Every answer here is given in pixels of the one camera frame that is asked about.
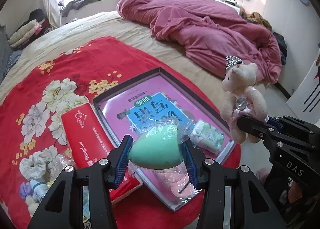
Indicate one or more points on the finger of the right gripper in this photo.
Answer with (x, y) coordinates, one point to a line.
(254, 127)
(276, 122)

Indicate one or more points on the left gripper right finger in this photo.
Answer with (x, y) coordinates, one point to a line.
(251, 206)

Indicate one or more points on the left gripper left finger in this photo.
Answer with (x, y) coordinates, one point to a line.
(62, 204)

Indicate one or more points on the pink teddy bear with crown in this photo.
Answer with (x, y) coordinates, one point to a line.
(241, 97)

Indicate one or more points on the purple satin scrunchie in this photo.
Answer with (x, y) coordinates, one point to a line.
(25, 190)

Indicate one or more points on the white floral scrunchie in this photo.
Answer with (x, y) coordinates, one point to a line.
(37, 166)

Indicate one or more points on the pink bag with headband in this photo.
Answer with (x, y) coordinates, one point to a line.
(171, 186)

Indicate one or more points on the green makeup sponge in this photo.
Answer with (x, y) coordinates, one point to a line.
(158, 148)

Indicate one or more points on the cream plush rabbit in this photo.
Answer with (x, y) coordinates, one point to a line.
(32, 205)

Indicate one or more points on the white supplement bottle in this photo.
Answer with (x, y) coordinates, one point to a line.
(40, 188)

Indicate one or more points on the red cardboard box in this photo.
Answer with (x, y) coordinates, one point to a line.
(85, 135)

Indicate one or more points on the red floral blanket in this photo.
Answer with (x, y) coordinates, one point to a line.
(31, 122)

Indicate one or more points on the brown clothes heap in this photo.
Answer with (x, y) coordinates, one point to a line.
(256, 18)

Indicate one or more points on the pink crumpled duvet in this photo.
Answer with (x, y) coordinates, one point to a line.
(209, 31)

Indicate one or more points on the dark tray with pink book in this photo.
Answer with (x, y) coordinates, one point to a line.
(157, 98)

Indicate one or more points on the blue patterned pillow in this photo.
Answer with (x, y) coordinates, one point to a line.
(13, 58)

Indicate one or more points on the grey quilted headboard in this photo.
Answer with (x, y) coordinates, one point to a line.
(5, 52)

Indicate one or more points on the folded clothes pile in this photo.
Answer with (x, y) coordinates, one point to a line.
(36, 26)

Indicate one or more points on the beige bed sheet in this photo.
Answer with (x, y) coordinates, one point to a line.
(77, 33)

